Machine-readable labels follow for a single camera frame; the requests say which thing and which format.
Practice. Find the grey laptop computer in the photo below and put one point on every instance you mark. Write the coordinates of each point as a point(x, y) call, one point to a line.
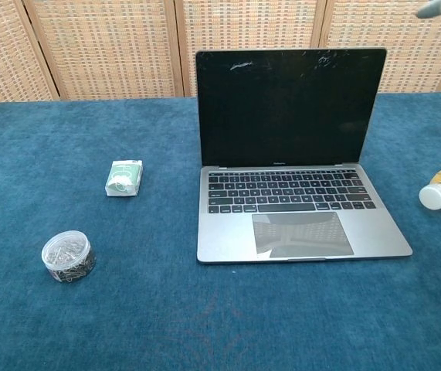
point(282, 116)

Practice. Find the woven bamboo folding screen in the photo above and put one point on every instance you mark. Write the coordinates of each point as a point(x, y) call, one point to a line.
point(108, 46)

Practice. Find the green white tissue pack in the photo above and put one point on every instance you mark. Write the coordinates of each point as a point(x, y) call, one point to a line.
point(121, 179)

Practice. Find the blue velvet tablecloth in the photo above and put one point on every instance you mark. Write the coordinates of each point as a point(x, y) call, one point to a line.
point(127, 309)

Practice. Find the clear round paperclip container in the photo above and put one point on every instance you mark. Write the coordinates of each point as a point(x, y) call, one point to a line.
point(67, 255)

